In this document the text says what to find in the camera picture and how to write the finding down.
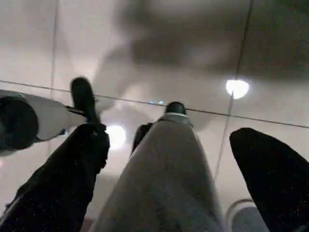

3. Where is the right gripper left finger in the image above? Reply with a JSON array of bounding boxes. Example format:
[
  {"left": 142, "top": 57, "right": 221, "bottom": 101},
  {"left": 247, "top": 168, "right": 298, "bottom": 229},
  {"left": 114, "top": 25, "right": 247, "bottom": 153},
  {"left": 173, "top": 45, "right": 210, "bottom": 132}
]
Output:
[{"left": 0, "top": 123, "right": 111, "bottom": 232}]

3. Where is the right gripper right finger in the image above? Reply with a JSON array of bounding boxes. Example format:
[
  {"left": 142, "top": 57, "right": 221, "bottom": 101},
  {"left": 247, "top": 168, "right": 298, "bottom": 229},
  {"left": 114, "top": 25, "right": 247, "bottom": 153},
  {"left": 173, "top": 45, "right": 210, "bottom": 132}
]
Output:
[{"left": 229, "top": 127, "right": 309, "bottom": 232}]

